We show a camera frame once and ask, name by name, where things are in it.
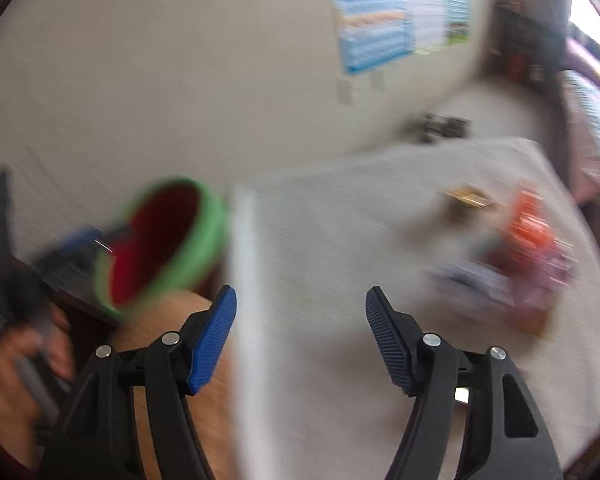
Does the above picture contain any yellow brown snack wrapper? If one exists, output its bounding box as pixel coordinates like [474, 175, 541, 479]
[442, 186, 496, 211]

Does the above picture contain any grey tissue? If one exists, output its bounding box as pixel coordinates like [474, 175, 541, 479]
[430, 260, 513, 321]

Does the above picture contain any white wall poster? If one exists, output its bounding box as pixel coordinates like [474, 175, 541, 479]
[402, 0, 449, 54]

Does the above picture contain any bed with patchwork quilt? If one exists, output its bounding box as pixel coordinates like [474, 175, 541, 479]
[560, 35, 600, 201]

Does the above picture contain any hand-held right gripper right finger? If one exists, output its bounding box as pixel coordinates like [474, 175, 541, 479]
[364, 286, 564, 480]

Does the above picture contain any orange snack bag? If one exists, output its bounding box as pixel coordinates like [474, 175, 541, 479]
[502, 186, 553, 266]

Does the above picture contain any dark brown wooden furniture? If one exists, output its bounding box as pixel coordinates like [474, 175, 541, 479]
[0, 225, 121, 331]

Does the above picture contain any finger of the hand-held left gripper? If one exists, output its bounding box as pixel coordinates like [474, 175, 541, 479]
[32, 224, 131, 273]

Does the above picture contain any red bucket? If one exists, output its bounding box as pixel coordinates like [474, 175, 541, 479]
[506, 54, 531, 81]

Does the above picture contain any metal shelf unit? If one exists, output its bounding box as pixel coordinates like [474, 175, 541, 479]
[492, 0, 568, 86]

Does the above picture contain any white towel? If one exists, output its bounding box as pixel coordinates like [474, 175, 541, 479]
[229, 136, 600, 480]

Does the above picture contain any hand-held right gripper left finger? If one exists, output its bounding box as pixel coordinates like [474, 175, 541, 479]
[39, 285, 238, 480]

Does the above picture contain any pink foil wrapper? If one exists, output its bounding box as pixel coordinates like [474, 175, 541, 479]
[510, 245, 578, 318]

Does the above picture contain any person's left hand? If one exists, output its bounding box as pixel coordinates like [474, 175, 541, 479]
[0, 305, 77, 463]

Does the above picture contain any green red trash bin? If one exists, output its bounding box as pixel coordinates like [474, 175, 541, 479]
[92, 176, 230, 317]

